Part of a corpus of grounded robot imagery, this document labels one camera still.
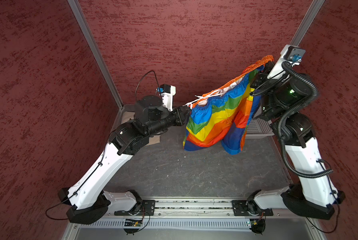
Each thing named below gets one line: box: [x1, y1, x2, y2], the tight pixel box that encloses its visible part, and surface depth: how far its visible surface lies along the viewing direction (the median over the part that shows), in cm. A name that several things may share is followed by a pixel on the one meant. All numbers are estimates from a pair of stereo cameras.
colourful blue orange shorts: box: [183, 55, 274, 155], surface depth 63 cm
